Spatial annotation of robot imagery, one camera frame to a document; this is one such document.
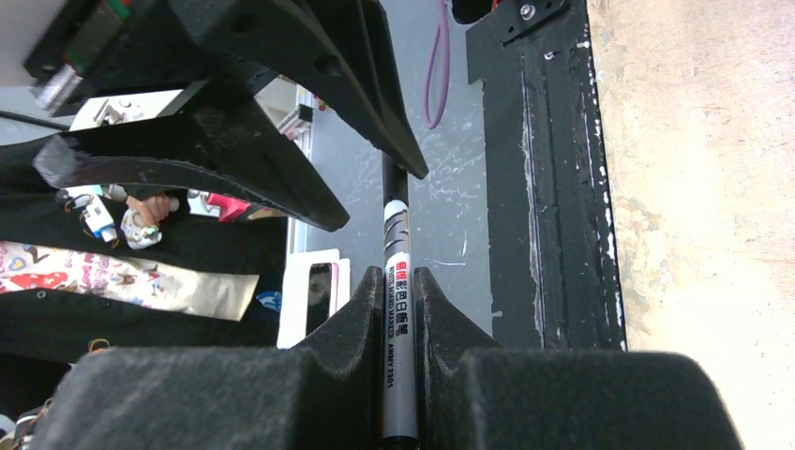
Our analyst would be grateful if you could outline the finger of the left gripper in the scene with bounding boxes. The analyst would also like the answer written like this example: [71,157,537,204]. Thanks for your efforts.
[169,1,428,179]

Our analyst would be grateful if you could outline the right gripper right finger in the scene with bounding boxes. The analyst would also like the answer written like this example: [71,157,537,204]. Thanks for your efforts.
[413,267,741,449]

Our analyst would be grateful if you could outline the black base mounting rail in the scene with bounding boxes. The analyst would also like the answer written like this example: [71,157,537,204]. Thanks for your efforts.
[466,1,627,351]

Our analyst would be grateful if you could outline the colourful clutter beside table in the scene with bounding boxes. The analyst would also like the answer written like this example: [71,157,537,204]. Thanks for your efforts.
[0,183,353,368]

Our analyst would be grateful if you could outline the black whiteboard marker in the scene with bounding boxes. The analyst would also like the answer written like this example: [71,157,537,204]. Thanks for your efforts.
[382,200,419,449]

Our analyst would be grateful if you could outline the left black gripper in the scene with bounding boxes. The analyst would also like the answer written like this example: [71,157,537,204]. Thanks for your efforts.
[23,1,350,232]

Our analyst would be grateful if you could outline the aluminium table frame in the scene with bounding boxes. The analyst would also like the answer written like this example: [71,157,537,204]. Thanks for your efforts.
[254,77,330,255]

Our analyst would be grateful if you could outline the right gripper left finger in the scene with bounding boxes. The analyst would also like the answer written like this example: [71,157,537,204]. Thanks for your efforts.
[31,267,383,449]

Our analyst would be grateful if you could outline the black marker cap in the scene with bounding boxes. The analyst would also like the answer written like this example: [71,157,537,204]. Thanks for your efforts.
[382,154,409,204]

